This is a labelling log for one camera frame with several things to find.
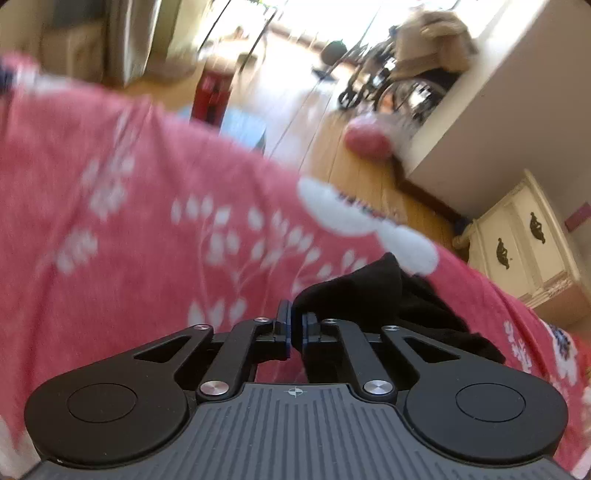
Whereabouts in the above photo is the grey curtain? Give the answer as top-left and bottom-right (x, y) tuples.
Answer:
(102, 0), (163, 89)

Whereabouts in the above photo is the cream nightstand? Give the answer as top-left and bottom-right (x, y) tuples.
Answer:
(454, 169), (583, 311)

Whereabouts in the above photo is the red thermos bottle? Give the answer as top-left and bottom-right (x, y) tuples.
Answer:
(191, 68), (232, 126)

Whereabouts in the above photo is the wheelchair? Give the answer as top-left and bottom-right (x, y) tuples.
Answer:
(321, 25), (458, 124)

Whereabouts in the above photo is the pink floral blanket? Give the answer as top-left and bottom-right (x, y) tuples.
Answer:
(0, 52), (591, 480)

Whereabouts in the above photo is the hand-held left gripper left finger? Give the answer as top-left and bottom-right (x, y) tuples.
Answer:
(131, 299), (293, 403)

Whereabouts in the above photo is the pink bundle in plastic bag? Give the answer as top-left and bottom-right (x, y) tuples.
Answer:
(346, 112), (419, 161)

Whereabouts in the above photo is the blue plastic stool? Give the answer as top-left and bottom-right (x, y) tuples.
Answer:
(178, 105), (269, 151)

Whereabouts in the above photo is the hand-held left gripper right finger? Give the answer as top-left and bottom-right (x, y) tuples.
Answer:
(301, 312), (462, 403)

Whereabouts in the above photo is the beige towel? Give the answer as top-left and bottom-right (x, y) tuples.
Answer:
(396, 8), (480, 75)

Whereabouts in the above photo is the dark pink wall plate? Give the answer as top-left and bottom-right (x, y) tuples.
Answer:
(564, 202), (591, 232)

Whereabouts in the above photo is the black printed t-shirt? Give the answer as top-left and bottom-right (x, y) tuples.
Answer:
(293, 253), (507, 366)

